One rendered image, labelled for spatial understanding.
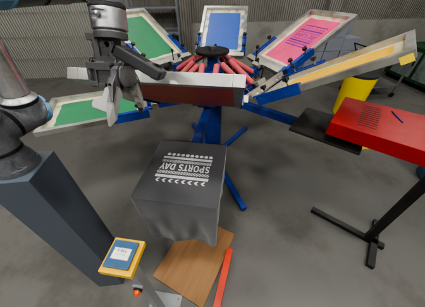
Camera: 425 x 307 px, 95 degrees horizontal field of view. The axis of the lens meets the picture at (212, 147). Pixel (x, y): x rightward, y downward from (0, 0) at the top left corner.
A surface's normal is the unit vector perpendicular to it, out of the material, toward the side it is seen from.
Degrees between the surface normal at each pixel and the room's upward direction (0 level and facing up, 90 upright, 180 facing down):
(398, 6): 90
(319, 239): 0
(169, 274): 0
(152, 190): 0
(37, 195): 90
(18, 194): 90
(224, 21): 32
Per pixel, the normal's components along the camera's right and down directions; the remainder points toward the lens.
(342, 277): 0.00, -0.77
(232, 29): -0.08, -0.32
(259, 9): 0.10, 0.63
